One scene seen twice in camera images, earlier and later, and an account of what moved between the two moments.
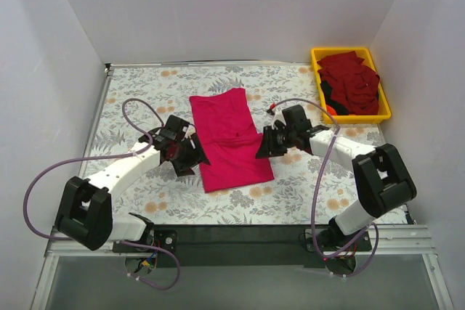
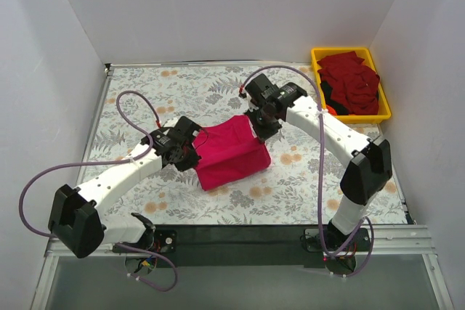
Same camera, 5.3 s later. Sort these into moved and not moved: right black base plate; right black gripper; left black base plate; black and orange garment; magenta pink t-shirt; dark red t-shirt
Moved: right black gripper; magenta pink t-shirt
Not moved: black and orange garment; right black base plate; left black base plate; dark red t-shirt
